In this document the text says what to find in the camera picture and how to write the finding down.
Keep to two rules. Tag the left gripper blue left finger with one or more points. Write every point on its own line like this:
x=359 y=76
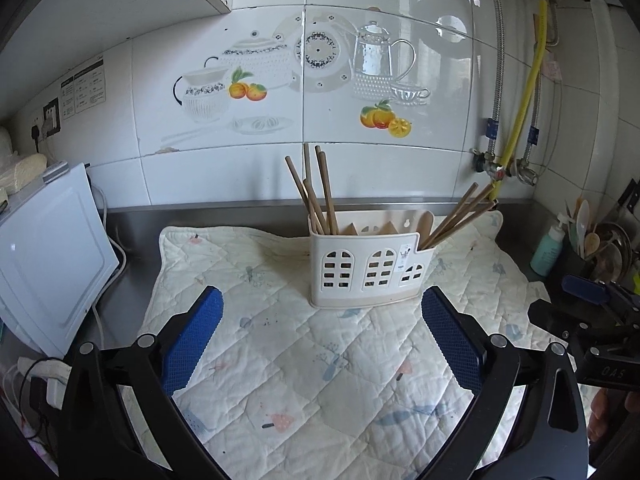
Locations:
x=185 y=337

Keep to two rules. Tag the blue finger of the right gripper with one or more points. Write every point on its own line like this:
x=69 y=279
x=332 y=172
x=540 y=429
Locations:
x=589 y=291

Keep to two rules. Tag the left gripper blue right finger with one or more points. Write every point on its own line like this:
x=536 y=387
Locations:
x=463 y=351

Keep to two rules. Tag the person right hand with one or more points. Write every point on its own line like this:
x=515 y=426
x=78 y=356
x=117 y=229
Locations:
x=601 y=405

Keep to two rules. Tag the black utensil pot with spoons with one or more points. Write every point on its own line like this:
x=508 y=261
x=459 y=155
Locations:
x=607 y=253

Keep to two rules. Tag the teal soap bottle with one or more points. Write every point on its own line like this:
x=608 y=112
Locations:
x=549 y=246

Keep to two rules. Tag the white quilted mat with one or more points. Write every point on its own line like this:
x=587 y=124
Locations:
x=284 y=390

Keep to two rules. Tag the white power strip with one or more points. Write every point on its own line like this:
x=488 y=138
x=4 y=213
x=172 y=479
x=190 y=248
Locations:
x=53 y=372

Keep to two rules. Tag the cream plastic utensil holder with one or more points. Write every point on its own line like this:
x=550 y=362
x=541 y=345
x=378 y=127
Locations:
x=376 y=258

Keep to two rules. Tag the white microwave oven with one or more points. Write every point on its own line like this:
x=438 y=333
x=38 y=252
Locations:
x=55 y=259

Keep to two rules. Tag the red handle water valve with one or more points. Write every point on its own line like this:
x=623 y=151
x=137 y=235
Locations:
x=486 y=162

